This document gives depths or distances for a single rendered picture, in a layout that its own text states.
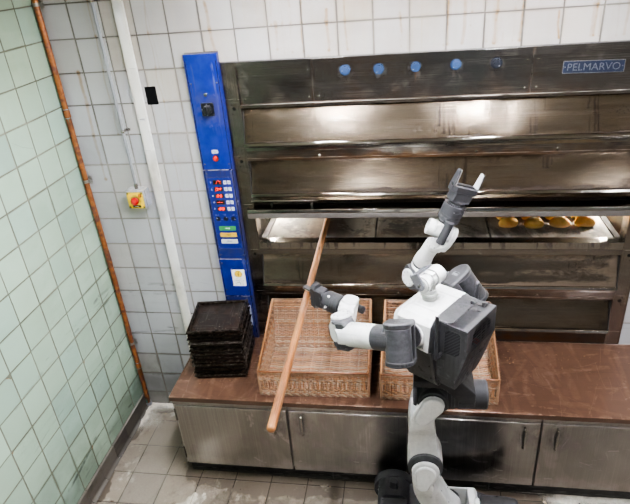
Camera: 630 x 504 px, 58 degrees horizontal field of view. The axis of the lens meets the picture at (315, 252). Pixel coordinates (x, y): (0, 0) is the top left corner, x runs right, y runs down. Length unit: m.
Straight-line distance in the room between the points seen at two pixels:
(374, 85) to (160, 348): 2.03
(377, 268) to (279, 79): 1.08
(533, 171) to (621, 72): 0.53
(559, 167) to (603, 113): 0.29
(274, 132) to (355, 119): 0.39
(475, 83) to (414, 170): 0.47
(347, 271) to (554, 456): 1.34
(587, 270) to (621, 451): 0.86
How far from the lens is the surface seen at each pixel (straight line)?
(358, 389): 2.83
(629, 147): 2.89
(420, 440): 2.42
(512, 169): 2.80
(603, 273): 3.14
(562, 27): 2.68
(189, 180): 2.98
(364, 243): 2.92
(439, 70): 2.65
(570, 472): 3.17
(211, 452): 3.26
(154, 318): 3.51
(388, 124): 2.68
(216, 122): 2.79
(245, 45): 2.70
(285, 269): 3.06
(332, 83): 2.67
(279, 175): 2.84
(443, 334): 1.97
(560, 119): 2.76
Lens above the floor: 2.52
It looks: 28 degrees down
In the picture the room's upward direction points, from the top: 5 degrees counter-clockwise
